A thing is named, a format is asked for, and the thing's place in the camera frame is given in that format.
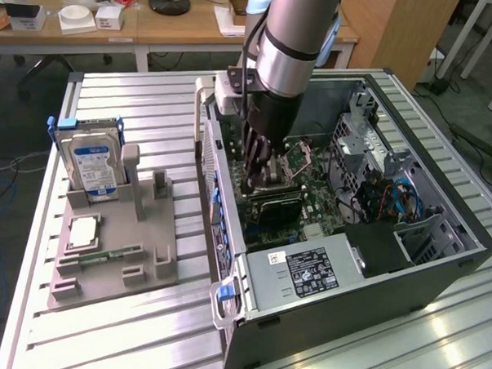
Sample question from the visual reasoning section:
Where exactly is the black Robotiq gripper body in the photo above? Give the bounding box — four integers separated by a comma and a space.
243, 90, 304, 149

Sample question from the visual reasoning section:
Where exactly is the metal socket cover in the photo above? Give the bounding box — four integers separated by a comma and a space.
285, 137, 315, 167

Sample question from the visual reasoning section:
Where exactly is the metal drive cage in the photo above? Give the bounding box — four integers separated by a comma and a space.
328, 111, 392, 200

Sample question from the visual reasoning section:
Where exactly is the white paper stack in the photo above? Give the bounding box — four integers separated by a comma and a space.
212, 5, 247, 39

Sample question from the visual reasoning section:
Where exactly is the grey power supply unit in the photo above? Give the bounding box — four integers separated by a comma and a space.
240, 228, 370, 318

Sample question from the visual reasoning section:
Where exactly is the black plastic shroud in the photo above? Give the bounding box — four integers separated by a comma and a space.
343, 220, 418, 282

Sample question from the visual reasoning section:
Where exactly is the wooden cabinet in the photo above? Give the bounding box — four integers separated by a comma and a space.
339, 0, 463, 95

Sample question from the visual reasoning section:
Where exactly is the black round lamp base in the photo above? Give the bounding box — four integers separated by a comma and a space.
148, 0, 193, 17

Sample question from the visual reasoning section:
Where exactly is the grey parts rack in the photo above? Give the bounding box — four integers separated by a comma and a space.
46, 140, 184, 316

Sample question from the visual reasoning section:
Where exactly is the hard disk with blue caddy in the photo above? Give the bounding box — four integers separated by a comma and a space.
42, 112, 126, 207

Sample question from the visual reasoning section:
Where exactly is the grey disk bay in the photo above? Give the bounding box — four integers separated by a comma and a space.
391, 211, 472, 271

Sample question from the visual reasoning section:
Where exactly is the green RAM stick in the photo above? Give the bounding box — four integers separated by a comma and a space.
78, 245, 143, 269

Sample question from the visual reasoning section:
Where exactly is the black open PC case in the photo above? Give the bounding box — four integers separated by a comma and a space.
183, 65, 492, 369

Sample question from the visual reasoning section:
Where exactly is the silver CPU chip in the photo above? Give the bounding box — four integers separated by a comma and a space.
69, 216, 99, 248

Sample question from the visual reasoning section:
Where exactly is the small white box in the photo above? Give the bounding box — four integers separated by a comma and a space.
94, 4, 126, 32

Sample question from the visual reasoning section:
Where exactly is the black stand base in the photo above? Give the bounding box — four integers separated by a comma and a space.
448, 122, 492, 166

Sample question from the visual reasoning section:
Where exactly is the white round holder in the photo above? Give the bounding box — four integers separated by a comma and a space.
57, 3, 99, 38

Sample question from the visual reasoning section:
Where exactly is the black office chair base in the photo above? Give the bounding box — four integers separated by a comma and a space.
12, 53, 75, 101

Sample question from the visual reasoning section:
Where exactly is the wooden desk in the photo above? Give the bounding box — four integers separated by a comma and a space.
0, 0, 361, 82

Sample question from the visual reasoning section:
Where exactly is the white box with black lid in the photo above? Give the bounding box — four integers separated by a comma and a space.
3, 2, 48, 33

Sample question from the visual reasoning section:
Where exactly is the black camera cable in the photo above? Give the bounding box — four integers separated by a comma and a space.
237, 4, 276, 125

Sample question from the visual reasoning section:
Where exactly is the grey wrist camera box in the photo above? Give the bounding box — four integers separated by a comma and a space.
213, 70, 252, 117

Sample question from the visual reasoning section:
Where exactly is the blue data wire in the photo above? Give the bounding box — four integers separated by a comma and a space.
391, 173, 426, 224

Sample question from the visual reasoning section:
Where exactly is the silver case handle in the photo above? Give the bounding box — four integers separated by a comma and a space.
208, 272, 246, 331

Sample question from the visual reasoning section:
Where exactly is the white table frame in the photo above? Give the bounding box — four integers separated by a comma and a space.
435, 0, 492, 111

